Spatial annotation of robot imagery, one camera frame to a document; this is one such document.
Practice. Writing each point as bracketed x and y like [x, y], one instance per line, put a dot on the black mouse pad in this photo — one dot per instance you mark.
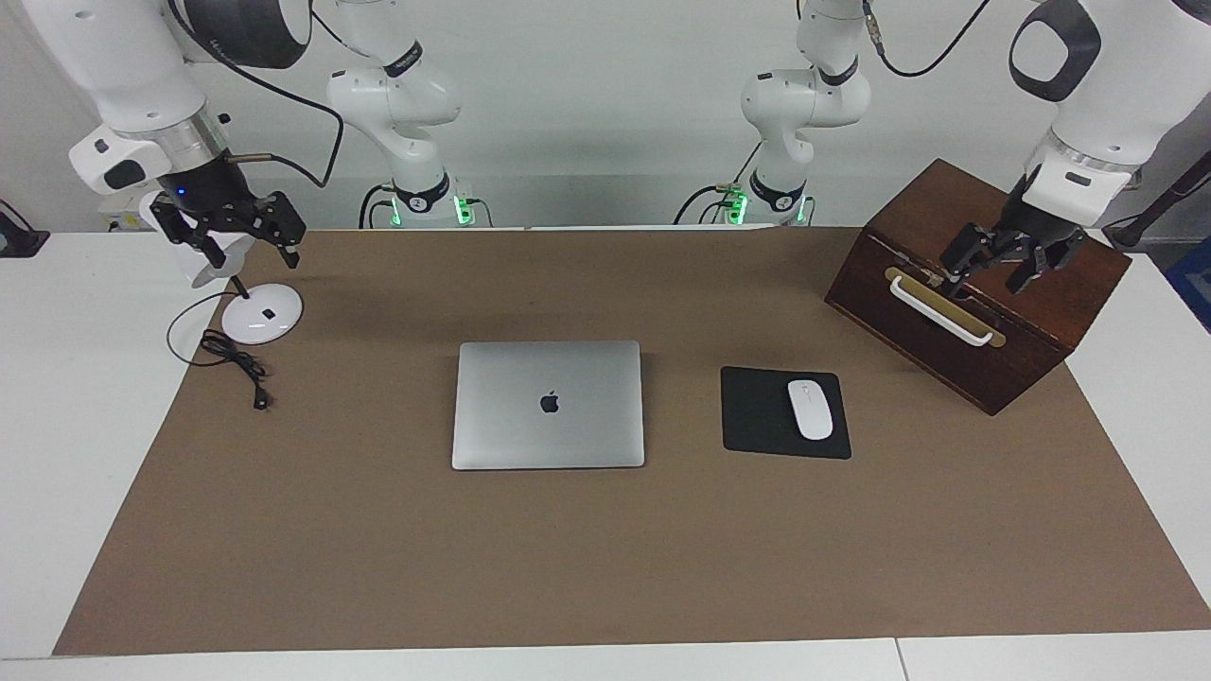
[757, 416]

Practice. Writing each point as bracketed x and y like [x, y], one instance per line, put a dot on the black clamp mount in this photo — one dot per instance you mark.
[19, 241]

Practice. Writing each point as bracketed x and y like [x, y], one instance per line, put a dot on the white computer mouse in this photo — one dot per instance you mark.
[811, 409]

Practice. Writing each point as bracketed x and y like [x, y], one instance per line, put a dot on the white power strip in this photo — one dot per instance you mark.
[118, 216]

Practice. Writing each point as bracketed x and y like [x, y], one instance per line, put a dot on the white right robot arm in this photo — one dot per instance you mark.
[123, 66]

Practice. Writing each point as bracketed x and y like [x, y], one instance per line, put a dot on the white desk lamp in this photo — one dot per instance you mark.
[260, 317]

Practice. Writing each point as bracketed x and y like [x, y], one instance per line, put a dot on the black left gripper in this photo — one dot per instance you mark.
[1026, 227]

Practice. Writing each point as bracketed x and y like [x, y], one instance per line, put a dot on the blue crate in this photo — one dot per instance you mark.
[1194, 284]

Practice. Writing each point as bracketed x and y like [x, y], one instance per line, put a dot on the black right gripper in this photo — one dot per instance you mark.
[208, 194]

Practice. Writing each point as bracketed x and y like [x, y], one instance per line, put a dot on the black tripod stand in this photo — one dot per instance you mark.
[1164, 203]

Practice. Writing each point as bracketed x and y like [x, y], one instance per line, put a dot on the dark brown wooden box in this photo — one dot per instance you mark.
[1041, 331]

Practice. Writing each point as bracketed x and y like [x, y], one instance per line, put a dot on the brown table mat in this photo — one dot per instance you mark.
[605, 558]

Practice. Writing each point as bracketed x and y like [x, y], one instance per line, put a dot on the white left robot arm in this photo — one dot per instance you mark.
[1116, 95]

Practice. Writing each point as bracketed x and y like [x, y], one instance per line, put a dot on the grey aluminium laptop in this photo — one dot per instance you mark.
[549, 435]

